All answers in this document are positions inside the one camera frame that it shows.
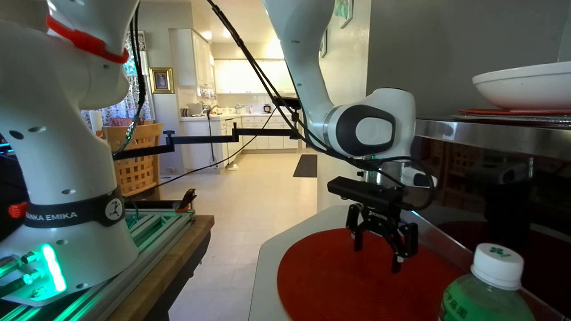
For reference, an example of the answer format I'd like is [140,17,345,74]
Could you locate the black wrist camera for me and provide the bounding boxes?
[325,174,409,210]

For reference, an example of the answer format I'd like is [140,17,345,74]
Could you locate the green plastic bottle white cap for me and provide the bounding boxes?
[438,240,537,321]

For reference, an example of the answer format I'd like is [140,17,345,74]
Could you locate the wicker laundry basket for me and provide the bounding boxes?
[102,120,165,197]

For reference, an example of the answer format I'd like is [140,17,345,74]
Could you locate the black camera on boom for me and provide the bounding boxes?
[272,94,304,111]

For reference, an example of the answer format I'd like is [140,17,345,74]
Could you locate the thin black camera cable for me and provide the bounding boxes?
[156,104,281,186]

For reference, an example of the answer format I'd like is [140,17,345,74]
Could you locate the green wall picture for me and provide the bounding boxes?
[332,0,357,29]

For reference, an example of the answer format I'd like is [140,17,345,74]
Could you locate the dark floor mat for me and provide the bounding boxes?
[291,153,320,179]

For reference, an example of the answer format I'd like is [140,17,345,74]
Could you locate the stainless steel microwave oven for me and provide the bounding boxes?
[386,113,571,321]

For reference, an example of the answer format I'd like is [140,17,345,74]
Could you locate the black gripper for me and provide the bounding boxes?
[347,201,420,274]

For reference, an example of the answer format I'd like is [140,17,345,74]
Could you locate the red mat under plate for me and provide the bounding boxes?
[457,104,571,117]

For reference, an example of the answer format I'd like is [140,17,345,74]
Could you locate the black clamp orange tips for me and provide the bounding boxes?
[177,186,200,215]

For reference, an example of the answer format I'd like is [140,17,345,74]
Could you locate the white lower kitchen cabinets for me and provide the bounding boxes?
[177,110,304,172]

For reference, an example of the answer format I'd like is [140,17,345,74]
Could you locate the white upper kitchen cabinet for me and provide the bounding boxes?
[168,26,218,101]

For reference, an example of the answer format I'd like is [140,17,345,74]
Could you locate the white bowl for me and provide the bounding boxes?
[471,60,571,110]

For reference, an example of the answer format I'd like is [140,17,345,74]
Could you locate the patterned window curtain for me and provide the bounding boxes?
[82,54,157,129]

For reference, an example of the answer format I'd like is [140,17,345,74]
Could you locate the large round red placemat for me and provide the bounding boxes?
[275,226,479,321]

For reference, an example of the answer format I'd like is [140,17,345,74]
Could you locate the aluminium rail base frame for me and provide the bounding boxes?
[0,204,198,321]

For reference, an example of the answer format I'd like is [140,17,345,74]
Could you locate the gold picture frame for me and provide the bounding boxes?
[148,65,177,95]

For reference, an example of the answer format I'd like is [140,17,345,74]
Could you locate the wooden table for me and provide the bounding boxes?
[106,213,216,321]

